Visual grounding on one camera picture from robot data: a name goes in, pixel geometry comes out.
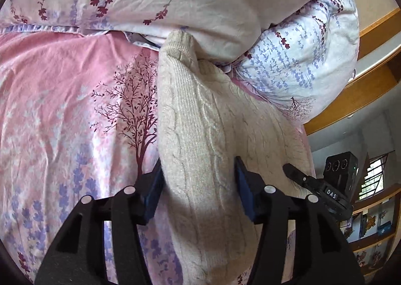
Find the pink floral bed sheet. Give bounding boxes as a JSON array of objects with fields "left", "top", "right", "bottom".
[{"left": 0, "top": 30, "right": 315, "bottom": 285}]

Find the wooden shelf with pictures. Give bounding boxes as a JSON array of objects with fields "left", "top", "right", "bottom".
[{"left": 340, "top": 184, "right": 401, "bottom": 277}]

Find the blue-white floral pillow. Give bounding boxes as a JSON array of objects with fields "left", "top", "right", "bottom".
[{"left": 230, "top": 0, "right": 360, "bottom": 124}]

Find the wooden frame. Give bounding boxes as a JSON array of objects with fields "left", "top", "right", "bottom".
[{"left": 303, "top": 6, "right": 401, "bottom": 136}]

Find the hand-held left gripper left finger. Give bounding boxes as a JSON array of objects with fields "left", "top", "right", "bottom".
[{"left": 34, "top": 159, "right": 165, "bottom": 285}]

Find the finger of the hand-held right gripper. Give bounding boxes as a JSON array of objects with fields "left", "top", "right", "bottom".
[{"left": 283, "top": 163, "right": 319, "bottom": 193}]

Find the window with grille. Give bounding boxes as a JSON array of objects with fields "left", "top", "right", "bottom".
[{"left": 359, "top": 150, "right": 397, "bottom": 202}]

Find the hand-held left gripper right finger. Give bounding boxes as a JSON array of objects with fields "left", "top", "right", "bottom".
[{"left": 235, "top": 156, "right": 366, "bottom": 285}]

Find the beige cable-knit sweater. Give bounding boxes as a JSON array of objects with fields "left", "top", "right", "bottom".
[{"left": 156, "top": 30, "right": 314, "bottom": 285}]

